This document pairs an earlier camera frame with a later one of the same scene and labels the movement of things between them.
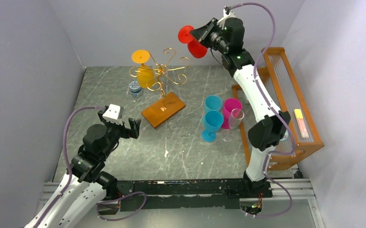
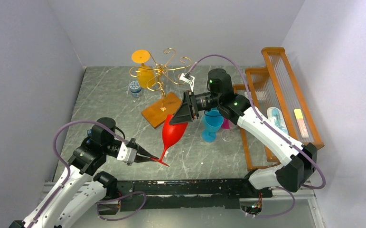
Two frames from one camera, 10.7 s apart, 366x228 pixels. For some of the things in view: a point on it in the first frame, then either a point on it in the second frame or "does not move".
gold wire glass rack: (135, 71) does not move
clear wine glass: (236, 118) does not move
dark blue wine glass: (213, 121) does not move
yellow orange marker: (300, 119) does not move
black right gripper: (211, 29) -> (193, 105)
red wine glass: (195, 49) -> (172, 134)
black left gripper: (127, 133) -> (142, 151)
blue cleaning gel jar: (136, 90) does not move
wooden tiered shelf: (303, 135) does not move
